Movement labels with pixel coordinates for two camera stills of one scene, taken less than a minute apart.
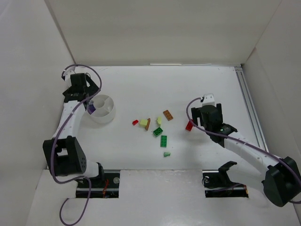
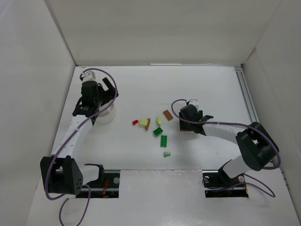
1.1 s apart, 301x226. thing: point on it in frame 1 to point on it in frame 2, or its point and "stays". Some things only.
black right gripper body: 196,113 to 200,117
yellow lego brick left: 143,123 stays
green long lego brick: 163,141 stays
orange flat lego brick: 168,115 stays
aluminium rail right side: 252,108 stays
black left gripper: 76,94 to 105,92
